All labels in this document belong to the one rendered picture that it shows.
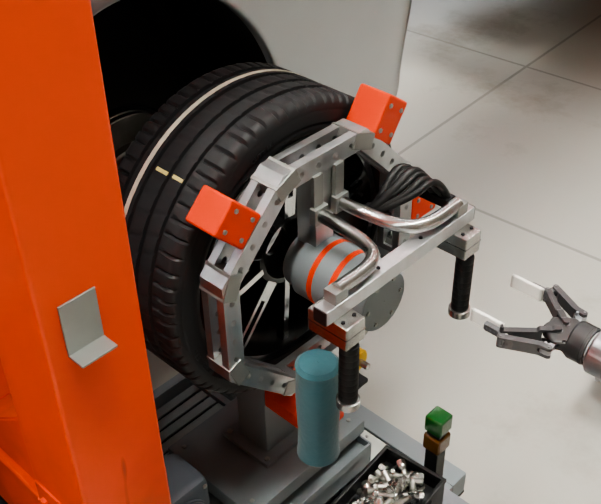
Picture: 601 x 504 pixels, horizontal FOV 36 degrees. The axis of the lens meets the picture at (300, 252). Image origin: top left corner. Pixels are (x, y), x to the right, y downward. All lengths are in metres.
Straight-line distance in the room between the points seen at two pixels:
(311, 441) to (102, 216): 0.81
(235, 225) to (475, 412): 1.36
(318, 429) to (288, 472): 0.43
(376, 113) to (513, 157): 2.16
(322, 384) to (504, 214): 1.89
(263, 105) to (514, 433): 1.37
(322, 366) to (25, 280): 0.73
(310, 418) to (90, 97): 0.89
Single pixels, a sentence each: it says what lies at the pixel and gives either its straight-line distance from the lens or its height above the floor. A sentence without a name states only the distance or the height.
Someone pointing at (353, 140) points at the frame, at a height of 1.11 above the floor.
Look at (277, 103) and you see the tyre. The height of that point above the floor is 1.18.
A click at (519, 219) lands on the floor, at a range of 3.50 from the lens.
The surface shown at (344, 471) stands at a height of 0.15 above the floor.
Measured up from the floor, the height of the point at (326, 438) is 0.57.
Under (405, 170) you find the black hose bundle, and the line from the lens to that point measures 1.74.
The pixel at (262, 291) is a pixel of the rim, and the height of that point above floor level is 0.78.
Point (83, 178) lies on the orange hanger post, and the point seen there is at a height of 1.35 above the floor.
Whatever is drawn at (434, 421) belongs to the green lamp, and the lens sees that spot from 1.78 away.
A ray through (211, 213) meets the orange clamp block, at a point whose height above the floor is 1.10.
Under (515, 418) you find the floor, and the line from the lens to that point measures 2.73.
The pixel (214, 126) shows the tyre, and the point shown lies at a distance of 1.67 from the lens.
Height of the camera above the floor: 1.96
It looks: 37 degrees down
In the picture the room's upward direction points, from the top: 1 degrees counter-clockwise
